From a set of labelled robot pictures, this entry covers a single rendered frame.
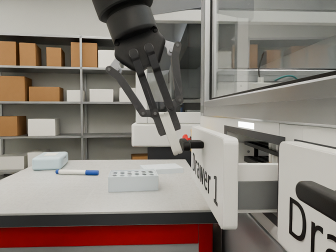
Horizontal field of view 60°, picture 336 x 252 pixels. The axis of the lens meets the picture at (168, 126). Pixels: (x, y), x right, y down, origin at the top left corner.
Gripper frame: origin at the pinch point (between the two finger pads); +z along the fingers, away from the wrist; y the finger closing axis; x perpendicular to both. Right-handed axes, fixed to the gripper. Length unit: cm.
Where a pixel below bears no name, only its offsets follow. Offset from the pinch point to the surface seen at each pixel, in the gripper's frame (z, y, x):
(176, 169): 15.6, 1.0, -45.0
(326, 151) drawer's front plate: 3.3, -10.3, 25.4
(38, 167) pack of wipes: 0, 44, -51
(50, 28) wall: -173, 104, -404
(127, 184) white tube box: 10.4, 13.8, -24.1
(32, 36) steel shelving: -152, 119, -352
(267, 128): 3.0, -12.2, 9.3
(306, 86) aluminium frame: -1.5, -13.5, 19.6
